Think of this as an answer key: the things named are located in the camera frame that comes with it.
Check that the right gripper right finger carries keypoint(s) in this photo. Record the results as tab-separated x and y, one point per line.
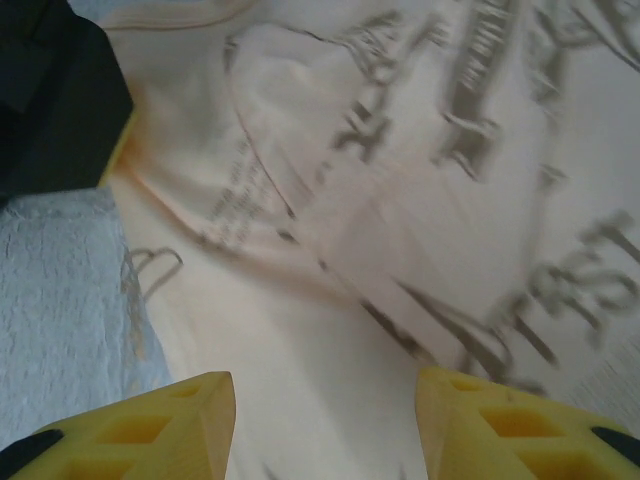
525	440

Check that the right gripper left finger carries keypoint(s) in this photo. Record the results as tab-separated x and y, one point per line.
150	440

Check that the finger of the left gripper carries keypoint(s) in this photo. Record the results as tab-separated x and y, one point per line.
55	100

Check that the peach printed t-shirt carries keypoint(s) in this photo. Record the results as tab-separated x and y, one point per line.
375	200

